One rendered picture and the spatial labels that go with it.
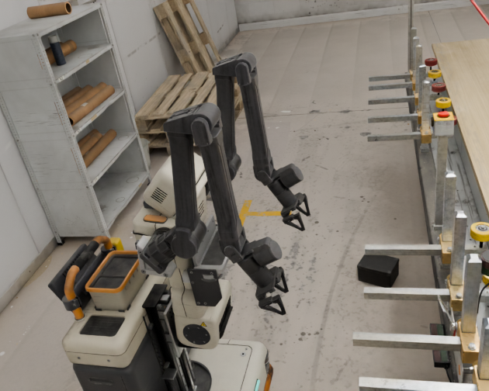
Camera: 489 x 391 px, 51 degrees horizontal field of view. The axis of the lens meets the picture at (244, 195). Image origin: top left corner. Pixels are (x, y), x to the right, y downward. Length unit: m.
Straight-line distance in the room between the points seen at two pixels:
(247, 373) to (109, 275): 0.76
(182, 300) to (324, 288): 1.44
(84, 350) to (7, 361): 1.43
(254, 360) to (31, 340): 1.51
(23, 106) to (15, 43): 0.41
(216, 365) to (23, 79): 2.15
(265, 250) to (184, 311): 0.54
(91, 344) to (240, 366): 0.74
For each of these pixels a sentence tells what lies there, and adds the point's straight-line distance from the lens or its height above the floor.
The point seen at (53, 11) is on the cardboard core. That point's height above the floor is 1.59.
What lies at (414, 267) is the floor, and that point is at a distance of 3.27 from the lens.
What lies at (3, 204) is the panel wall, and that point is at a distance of 3.72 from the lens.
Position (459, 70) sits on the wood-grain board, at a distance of 3.62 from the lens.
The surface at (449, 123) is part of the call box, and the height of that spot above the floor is 1.20.
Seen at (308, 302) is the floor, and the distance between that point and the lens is 3.04.
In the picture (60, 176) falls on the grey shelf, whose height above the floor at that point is 0.59.
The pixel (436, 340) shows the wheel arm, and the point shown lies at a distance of 1.66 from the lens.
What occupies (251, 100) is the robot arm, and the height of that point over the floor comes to 1.49.
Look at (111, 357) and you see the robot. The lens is 1.93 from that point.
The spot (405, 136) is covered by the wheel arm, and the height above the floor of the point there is 0.82.
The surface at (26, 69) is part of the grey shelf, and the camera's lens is 3.53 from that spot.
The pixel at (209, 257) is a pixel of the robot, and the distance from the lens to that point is 1.74.
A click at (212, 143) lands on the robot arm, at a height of 1.54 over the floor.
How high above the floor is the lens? 2.06
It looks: 30 degrees down
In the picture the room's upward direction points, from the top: 10 degrees counter-clockwise
